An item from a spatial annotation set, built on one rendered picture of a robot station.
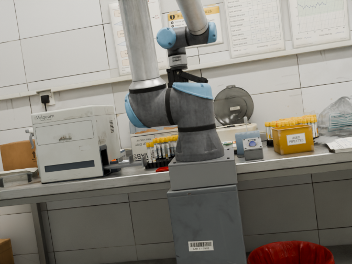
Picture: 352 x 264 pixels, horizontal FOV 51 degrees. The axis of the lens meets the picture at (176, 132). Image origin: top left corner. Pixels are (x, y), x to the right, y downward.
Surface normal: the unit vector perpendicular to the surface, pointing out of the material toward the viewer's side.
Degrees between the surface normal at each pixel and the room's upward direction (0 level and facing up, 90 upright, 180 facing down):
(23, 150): 87
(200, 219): 90
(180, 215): 90
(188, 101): 92
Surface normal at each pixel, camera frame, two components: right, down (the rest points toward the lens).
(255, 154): -0.06, 0.56
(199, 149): -0.11, -0.19
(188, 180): -0.15, 0.07
